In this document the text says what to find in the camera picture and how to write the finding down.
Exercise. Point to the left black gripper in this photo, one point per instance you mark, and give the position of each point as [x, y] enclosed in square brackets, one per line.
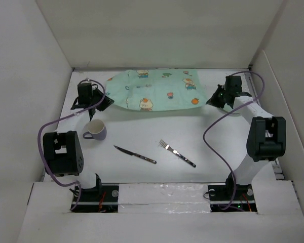
[107, 102]

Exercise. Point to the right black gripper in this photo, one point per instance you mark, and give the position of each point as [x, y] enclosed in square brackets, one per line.
[214, 101]

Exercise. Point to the green cartoon print cloth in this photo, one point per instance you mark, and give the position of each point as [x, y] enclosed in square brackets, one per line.
[156, 90]

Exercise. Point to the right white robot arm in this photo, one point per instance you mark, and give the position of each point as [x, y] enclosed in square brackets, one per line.
[266, 139]

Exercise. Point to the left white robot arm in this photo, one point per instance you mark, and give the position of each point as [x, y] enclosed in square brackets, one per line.
[61, 153]

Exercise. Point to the green floral plate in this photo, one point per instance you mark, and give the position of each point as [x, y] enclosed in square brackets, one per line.
[230, 111]

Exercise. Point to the purple ceramic mug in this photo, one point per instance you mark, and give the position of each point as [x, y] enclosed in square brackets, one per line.
[96, 130]

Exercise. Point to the silver fork black handle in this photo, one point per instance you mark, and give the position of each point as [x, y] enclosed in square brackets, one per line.
[176, 153]

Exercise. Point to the black handled table knife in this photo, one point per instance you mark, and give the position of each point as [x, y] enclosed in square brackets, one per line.
[136, 155]

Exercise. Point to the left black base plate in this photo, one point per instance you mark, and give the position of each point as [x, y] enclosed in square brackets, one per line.
[103, 200]

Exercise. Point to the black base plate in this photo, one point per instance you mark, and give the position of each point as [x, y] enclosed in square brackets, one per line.
[103, 200]
[222, 199]

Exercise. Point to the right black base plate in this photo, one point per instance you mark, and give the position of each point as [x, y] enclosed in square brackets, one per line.
[222, 199]

